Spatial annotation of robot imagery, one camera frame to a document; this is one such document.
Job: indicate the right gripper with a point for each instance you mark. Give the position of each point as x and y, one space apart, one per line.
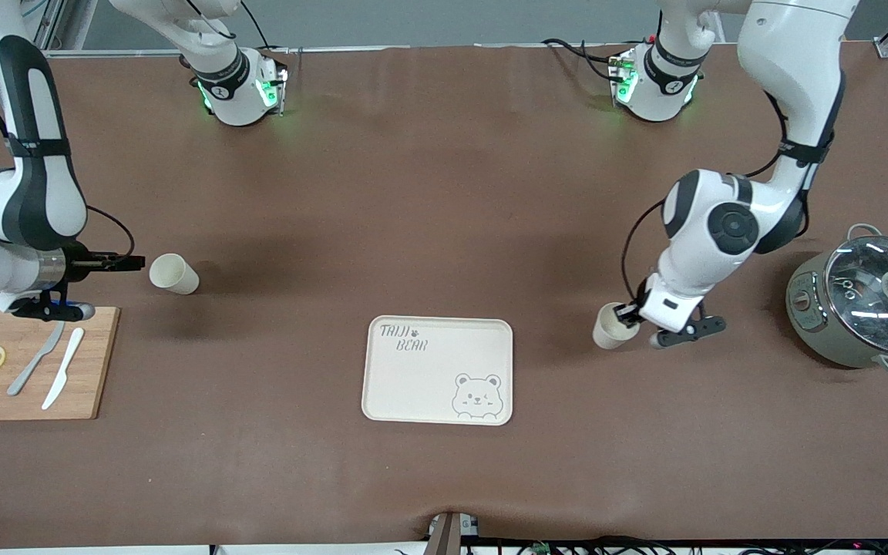
79 262

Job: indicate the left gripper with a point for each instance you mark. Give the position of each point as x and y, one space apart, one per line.
630 311

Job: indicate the white plastic cup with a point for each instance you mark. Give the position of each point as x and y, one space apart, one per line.
610 335

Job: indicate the cream paper cup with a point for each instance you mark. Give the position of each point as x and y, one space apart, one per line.
174 274

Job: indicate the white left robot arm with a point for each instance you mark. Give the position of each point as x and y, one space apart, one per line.
791 46

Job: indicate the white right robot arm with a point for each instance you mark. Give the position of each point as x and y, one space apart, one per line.
43 108

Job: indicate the cream tray with bear print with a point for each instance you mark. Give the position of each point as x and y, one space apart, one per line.
413 385

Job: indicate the bamboo cutting board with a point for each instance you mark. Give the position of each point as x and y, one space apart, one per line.
28 331

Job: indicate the grey plastic knife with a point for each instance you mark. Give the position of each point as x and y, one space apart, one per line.
35 360

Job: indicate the white plastic knife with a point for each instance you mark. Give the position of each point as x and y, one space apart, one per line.
57 385

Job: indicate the grey-green electric cooking pot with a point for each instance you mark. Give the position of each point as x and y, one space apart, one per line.
822 331

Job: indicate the brown table cover mat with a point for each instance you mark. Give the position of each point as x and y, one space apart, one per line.
444 193

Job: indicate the glass pot lid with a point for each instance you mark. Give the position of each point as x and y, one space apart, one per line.
860 285

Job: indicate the grey metal bracket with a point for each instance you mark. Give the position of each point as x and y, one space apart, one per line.
444 536

